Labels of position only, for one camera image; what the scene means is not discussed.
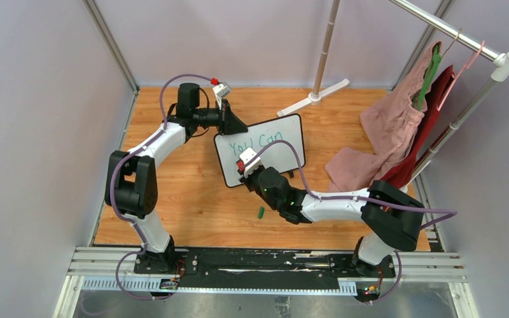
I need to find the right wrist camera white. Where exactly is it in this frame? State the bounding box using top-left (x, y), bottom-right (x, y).
top-left (236, 148), bottom-right (262, 178)

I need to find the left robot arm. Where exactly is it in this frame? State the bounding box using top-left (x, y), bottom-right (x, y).
top-left (105, 79), bottom-right (248, 274)

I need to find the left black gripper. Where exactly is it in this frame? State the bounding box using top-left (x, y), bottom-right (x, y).
top-left (193, 100), bottom-right (247, 137)

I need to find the metal clothes rack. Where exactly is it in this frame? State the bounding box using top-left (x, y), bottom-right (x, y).
top-left (277, 1), bottom-right (509, 182)

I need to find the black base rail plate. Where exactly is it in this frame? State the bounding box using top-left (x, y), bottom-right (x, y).
top-left (66, 245), bottom-right (462, 303)

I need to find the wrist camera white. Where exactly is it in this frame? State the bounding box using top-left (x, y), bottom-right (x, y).
top-left (236, 148), bottom-right (262, 178)
top-left (210, 78), bottom-right (232, 110)

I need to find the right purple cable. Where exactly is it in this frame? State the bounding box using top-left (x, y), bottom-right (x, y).
top-left (250, 140), bottom-right (457, 303)

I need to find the pink garment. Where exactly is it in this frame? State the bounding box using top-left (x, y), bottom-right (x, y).
top-left (325, 41), bottom-right (442, 192)

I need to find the green clothes hanger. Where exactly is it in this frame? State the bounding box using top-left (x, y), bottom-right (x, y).
top-left (412, 42), bottom-right (442, 111)

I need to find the pink clothes hanger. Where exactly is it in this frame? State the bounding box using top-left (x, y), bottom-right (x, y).
top-left (436, 40), bottom-right (485, 111)

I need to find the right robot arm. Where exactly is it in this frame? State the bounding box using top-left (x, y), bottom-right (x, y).
top-left (240, 166), bottom-right (423, 277)

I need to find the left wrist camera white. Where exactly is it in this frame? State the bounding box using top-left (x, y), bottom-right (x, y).
top-left (210, 78), bottom-right (232, 110)

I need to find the dark red garment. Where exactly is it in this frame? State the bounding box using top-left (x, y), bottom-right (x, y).
top-left (380, 65), bottom-right (455, 188)

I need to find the small whiteboard black frame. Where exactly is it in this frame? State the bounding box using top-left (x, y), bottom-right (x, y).
top-left (214, 114), bottom-right (306, 188)

